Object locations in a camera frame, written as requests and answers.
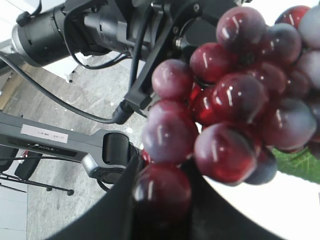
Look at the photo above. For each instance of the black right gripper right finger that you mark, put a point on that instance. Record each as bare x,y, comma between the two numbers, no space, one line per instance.
211,217

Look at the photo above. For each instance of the purple artificial grape bunch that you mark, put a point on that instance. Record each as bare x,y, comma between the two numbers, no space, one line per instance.
238,107

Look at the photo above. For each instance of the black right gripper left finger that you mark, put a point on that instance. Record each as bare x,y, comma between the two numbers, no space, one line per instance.
112,218

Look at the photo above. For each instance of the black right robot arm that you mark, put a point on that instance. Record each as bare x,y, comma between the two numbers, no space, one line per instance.
101,154

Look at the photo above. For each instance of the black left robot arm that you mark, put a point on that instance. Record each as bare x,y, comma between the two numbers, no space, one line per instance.
97,27

